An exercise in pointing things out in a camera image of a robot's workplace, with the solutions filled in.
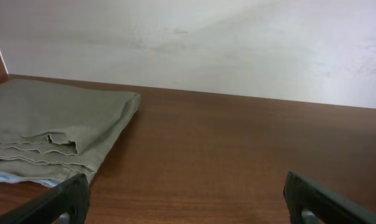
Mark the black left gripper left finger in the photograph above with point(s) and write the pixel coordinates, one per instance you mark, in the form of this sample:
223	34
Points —
72	197

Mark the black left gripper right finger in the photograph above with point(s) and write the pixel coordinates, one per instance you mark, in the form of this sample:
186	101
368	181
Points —
308	202

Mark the folded khaki shorts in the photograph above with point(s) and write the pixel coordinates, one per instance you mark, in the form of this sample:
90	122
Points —
51	132

